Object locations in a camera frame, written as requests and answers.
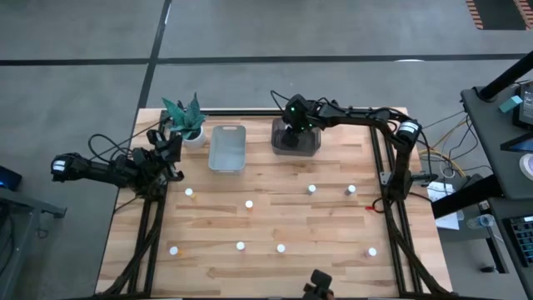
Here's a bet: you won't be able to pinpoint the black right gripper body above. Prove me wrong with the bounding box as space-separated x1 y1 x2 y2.
289 107 324 136

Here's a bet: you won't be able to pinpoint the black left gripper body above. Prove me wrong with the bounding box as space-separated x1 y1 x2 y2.
133 129 185 183

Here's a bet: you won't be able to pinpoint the dark translucent plastic bin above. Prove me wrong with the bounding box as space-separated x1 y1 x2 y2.
271 117 322 158

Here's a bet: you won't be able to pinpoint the white plastic bin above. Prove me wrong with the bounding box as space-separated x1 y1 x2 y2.
207 124 247 174

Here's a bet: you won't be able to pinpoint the green plant in white pot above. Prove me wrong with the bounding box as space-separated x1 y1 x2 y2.
161 92 208 150

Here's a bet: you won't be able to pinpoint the black device blue light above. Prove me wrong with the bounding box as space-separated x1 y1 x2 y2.
0 165 23 193

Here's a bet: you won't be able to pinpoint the grey metal cart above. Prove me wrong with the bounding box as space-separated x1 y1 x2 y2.
0 187 67 300

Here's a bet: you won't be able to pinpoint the white paper sheets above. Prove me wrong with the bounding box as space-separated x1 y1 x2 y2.
426 181 466 231

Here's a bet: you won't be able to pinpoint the black support beam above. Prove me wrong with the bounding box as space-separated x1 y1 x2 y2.
431 173 505 220

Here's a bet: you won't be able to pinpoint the dark grey desk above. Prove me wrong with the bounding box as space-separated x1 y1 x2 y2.
460 81 533 201

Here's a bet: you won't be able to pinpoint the clear water bottle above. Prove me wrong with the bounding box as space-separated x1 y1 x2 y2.
466 213 495 230

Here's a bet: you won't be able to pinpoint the black diagonal pole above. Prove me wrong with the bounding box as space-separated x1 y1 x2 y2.
478 49 533 102

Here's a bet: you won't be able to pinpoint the teal small box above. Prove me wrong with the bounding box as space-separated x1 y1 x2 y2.
498 95 524 114

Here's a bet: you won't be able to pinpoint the black tablet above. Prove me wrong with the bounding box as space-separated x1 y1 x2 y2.
500 132 533 153

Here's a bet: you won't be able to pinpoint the black mat orange border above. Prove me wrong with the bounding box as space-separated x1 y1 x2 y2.
465 0 533 31

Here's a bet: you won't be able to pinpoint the black monitor screen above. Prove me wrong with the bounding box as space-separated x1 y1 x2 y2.
512 81 533 131

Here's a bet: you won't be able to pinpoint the white tape roll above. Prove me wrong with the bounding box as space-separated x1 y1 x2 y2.
519 152 533 182

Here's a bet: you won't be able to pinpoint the backlit keyboard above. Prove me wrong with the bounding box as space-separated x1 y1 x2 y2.
504 215 533 268

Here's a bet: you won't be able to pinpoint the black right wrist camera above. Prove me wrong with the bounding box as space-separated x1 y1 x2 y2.
285 94 310 122

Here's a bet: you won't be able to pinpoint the black aluminium table frame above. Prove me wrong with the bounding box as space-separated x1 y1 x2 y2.
97 108 451 299

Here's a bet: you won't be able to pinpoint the black camera device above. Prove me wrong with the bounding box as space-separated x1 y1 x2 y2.
302 268 335 300

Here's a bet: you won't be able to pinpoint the yellow cable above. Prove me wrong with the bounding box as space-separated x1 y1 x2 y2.
418 118 468 178

